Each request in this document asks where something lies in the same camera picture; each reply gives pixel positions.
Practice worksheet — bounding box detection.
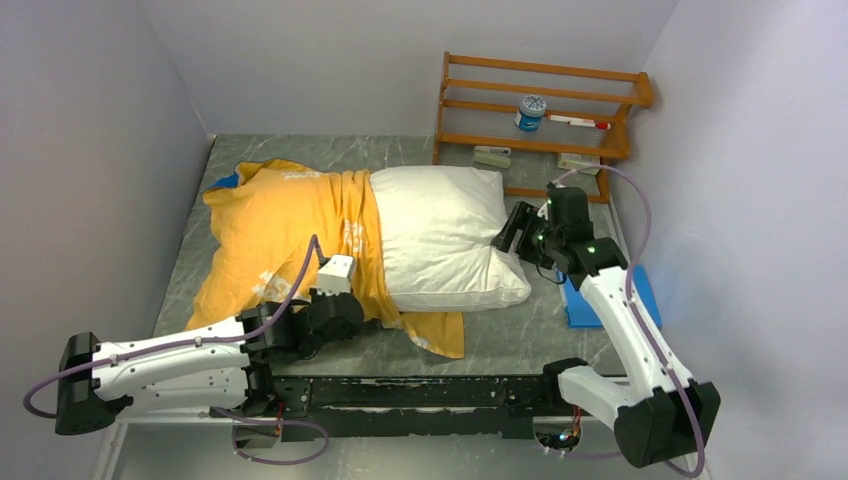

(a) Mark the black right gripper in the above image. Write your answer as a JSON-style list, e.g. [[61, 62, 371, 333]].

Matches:
[[491, 200, 563, 270]]

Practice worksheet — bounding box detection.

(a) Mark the white pillow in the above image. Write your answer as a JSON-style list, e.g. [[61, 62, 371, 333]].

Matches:
[[370, 165, 531, 312]]

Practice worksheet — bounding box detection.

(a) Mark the blue and orange pillowcase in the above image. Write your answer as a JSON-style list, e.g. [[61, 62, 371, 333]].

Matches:
[[186, 159, 465, 359]]

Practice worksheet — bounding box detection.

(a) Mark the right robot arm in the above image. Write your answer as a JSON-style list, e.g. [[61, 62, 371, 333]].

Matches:
[[491, 184, 721, 478]]

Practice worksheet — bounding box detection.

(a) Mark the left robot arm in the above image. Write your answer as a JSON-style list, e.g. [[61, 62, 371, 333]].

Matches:
[[55, 293, 365, 436]]

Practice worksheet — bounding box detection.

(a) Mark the small white box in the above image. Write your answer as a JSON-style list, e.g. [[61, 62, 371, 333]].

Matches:
[[557, 153, 601, 175]]

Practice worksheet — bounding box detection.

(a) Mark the blue foam pad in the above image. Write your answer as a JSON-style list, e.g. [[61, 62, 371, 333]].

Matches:
[[557, 265, 663, 329]]

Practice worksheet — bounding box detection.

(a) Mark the blue round jar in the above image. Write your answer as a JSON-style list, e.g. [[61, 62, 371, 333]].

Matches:
[[514, 94, 547, 132]]

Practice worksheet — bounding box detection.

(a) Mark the red and white marker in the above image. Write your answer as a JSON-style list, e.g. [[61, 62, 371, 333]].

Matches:
[[547, 114, 611, 130]]

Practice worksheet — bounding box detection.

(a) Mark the orange wooden rack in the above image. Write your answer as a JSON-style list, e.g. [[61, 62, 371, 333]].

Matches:
[[432, 52, 655, 165]]

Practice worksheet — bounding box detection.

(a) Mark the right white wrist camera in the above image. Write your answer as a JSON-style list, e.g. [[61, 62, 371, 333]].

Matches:
[[537, 196, 551, 220]]

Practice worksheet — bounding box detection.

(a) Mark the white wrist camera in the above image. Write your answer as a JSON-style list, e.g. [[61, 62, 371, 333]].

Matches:
[[537, 196, 551, 220], [316, 254, 356, 296]]

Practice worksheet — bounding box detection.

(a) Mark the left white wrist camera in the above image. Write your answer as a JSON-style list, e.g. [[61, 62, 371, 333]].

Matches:
[[316, 254, 356, 296]]

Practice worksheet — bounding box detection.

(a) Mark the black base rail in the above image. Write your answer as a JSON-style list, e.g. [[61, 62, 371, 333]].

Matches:
[[231, 374, 577, 442]]

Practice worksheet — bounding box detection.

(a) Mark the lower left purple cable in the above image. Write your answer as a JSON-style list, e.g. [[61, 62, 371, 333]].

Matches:
[[211, 407, 331, 467]]

